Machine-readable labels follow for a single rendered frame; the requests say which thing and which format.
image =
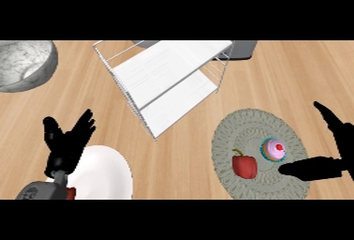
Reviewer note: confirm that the grey marbled bowl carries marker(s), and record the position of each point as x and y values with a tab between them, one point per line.
23	64

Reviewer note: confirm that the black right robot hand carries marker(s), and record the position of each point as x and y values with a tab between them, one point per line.
339	150

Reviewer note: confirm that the pink frosted cupcake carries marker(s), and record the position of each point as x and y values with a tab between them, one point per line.
275	150

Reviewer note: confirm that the red bell pepper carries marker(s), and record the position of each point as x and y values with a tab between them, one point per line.
246	166

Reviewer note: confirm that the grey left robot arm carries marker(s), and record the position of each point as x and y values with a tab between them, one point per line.
44	189

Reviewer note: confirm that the small red object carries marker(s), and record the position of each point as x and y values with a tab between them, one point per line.
72	193

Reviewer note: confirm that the grey round woven placemat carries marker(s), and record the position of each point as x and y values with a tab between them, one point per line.
252	131

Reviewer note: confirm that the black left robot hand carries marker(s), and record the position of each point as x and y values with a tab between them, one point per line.
70	143

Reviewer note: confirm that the white round plate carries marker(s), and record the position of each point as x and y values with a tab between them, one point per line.
104	175

